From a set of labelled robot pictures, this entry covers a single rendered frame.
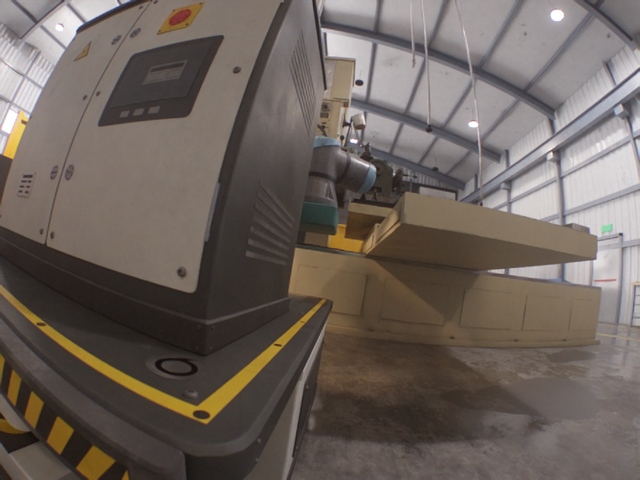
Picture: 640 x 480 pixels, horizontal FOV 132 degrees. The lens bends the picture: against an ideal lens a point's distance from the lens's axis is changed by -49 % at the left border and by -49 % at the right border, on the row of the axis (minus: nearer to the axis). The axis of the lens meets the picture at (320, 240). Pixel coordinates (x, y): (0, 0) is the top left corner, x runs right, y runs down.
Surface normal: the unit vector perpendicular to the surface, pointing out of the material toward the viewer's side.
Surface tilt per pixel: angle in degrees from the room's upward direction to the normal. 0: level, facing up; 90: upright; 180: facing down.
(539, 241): 90
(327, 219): 90
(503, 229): 90
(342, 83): 90
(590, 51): 169
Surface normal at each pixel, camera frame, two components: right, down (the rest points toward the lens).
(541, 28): -0.34, 0.93
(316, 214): -0.09, -0.14
